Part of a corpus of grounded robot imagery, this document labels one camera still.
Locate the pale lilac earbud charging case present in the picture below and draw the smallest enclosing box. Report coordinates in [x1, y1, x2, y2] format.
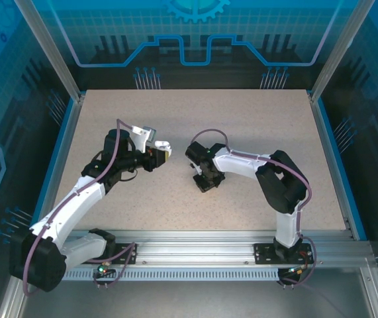
[154, 140, 173, 158]

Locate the blue table edge strip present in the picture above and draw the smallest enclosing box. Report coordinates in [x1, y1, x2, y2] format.
[31, 98, 77, 226]
[314, 98, 369, 241]

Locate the black connector with light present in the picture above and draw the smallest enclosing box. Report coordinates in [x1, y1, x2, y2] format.
[283, 264, 308, 278]
[93, 263, 116, 278]

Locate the purple camera cable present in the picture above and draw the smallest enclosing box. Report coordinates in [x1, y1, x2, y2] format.
[23, 118, 139, 295]
[190, 129, 318, 290]

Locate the aluminium side rail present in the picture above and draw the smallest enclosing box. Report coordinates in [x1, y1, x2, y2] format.
[0, 92, 87, 318]
[308, 92, 378, 318]

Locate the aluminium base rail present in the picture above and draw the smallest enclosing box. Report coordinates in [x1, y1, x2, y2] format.
[66, 230, 371, 266]

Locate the slotted grey cable duct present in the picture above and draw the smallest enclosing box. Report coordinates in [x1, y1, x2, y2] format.
[62, 267, 281, 282]

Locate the aluminium frame post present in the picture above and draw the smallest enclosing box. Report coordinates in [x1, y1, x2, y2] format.
[308, 0, 378, 102]
[13, 0, 85, 102]

